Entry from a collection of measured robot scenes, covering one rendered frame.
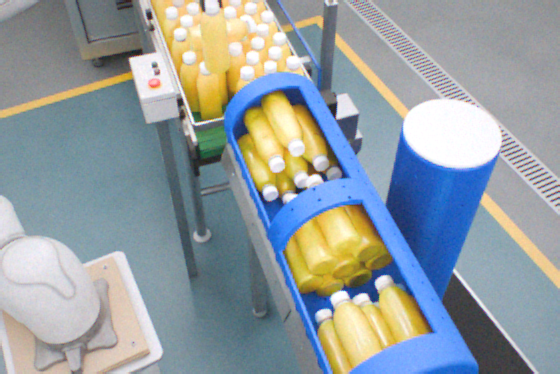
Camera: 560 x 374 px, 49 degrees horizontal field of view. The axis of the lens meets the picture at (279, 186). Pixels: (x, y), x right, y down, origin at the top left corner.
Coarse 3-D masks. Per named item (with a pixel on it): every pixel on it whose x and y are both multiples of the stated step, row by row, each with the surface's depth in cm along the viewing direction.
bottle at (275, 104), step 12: (264, 96) 163; (276, 96) 162; (264, 108) 163; (276, 108) 159; (288, 108) 159; (276, 120) 157; (288, 120) 156; (276, 132) 157; (288, 132) 154; (300, 132) 155; (288, 144) 154
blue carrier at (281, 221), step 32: (256, 96) 158; (288, 96) 169; (320, 96) 165; (352, 160) 146; (256, 192) 151; (320, 192) 135; (352, 192) 136; (288, 224) 136; (384, 224) 132; (352, 288) 151; (416, 288) 121; (448, 320) 120; (320, 352) 123; (384, 352) 112; (416, 352) 111; (448, 352) 112
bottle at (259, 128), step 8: (248, 112) 166; (256, 112) 165; (264, 112) 166; (248, 120) 165; (256, 120) 163; (264, 120) 163; (248, 128) 165; (256, 128) 162; (264, 128) 161; (256, 136) 161; (264, 136) 159; (272, 136) 159; (256, 144) 160; (264, 144) 158; (272, 144) 158; (280, 144) 159; (264, 152) 158; (272, 152) 157; (280, 152) 158; (264, 160) 159
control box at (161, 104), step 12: (132, 60) 187; (144, 60) 187; (156, 60) 187; (132, 72) 185; (144, 72) 183; (144, 84) 180; (168, 84) 180; (144, 96) 176; (156, 96) 177; (168, 96) 178; (144, 108) 178; (156, 108) 180; (168, 108) 181; (156, 120) 183
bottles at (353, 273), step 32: (320, 128) 169; (256, 160) 162; (288, 160) 161; (288, 192) 163; (288, 256) 144; (352, 256) 141; (384, 256) 143; (320, 288) 144; (320, 320) 134; (384, 320) 130
